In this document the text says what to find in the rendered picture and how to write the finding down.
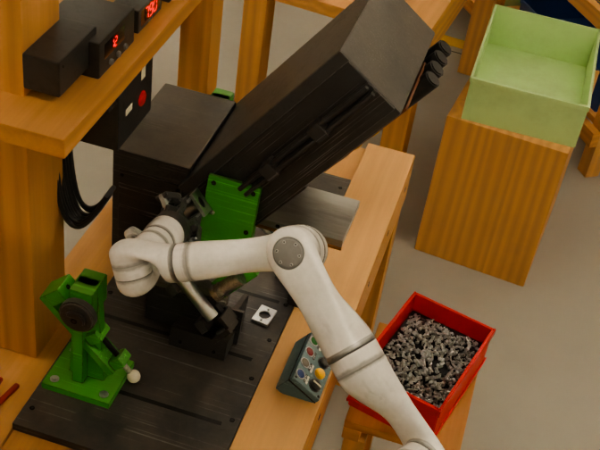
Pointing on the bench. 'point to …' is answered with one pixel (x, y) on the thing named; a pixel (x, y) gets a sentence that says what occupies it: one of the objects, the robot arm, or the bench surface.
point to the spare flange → (264, 312)
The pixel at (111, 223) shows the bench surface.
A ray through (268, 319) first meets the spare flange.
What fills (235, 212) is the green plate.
